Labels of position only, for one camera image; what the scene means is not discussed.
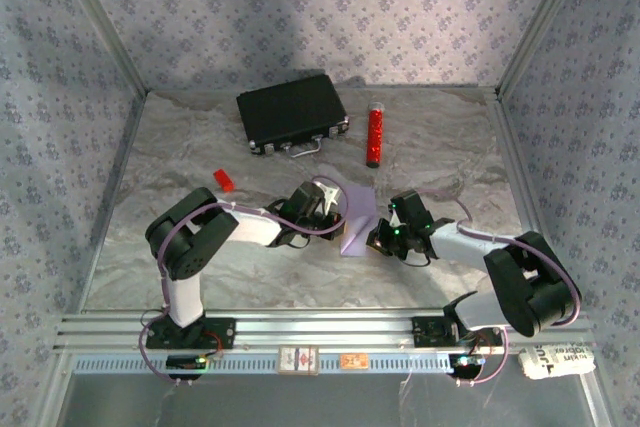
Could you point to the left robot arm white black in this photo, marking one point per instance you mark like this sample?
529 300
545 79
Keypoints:
250 229

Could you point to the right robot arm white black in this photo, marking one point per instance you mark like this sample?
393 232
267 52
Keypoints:
525 277

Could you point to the red glitter tube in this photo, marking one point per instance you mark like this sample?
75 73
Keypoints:
375 134

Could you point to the small red block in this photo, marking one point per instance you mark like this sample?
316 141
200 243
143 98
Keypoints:
224 180

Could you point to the orange label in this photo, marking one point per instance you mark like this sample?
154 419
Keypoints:
354 360

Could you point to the right controller board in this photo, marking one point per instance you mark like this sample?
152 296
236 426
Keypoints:
467 363

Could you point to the controller board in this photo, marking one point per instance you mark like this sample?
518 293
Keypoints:
467 363
187 362

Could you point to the white printed label card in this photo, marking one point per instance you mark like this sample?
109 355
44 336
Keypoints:
298 361

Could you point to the left controller board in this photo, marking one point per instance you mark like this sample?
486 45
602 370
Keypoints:
187 362

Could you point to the white printed paper roll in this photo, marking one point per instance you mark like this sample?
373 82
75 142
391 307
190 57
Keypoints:
557 362

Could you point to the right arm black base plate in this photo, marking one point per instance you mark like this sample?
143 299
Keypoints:
432 332

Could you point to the aluminium mounting rail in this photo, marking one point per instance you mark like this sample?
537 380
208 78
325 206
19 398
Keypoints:
325 327

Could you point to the aluminium side frame bar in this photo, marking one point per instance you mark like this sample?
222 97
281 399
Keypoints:
525 197
115 182

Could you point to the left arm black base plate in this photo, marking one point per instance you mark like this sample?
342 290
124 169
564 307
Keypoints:
220 332

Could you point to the aluminium frame post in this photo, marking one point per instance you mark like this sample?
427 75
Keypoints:
542 22
102 22

